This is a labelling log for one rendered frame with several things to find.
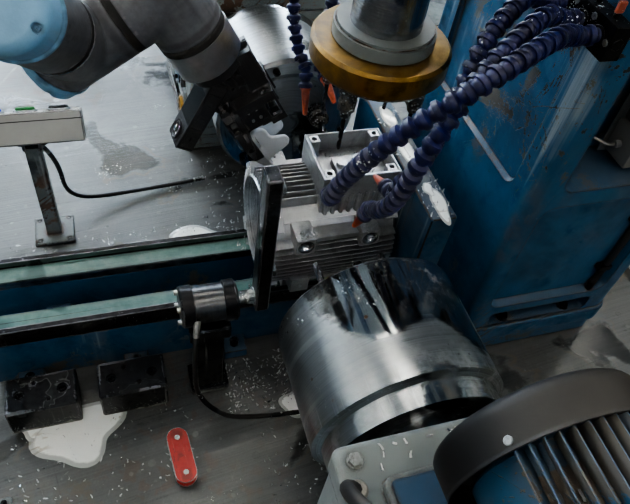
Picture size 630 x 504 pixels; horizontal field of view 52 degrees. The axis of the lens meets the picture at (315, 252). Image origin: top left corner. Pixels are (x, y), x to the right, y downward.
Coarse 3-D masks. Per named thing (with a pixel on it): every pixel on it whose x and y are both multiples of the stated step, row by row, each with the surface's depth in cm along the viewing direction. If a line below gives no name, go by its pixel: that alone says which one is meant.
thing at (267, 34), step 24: (240, 24) 112; (264, 24) 111; (288, 24) 112; (264, 48) 107; (288, 48) 107; (288, 72) 106; (312, 72) 107; (288, 96) 109; (312, 96) 111; (336, 96) 113; (216, 120) 110; (288, 120) 113; (312, 120) 112; (336, 120) 117; (288, 144) 118
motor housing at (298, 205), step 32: (288, 160) 104; (256, 192) 106; (288, 192) 93; (256, 224) 108; (288, 224) 94; (320, 224) 95; (384, 224) 98; (288, 256) 94; (320, 256) 96; (352, 256) 98
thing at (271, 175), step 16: (272, 176) 74; (272, 192) 74; (272, 208) 76; (272, 224) 78; (256, 240) 84; (272, 240) 81; (256, 256) 85; (272, 256) 83; (256, 272) 87; (272, 272) 86; (256, 288) 88; (256, 304) 91
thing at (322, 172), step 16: (304, 144) 96; (320, 144) 98; (336, 144) 99; (352, 144) 100; (368, 144) 99; (304, 160) 98; (320, 160) 97; (336, 160) 96; (384, 160) 98; (320, 176) 91; (368, 176) 92; (384, 176) 93; (352, 192) 94; (368, 192) 94; (320, 208) 94; (336, 208) 95
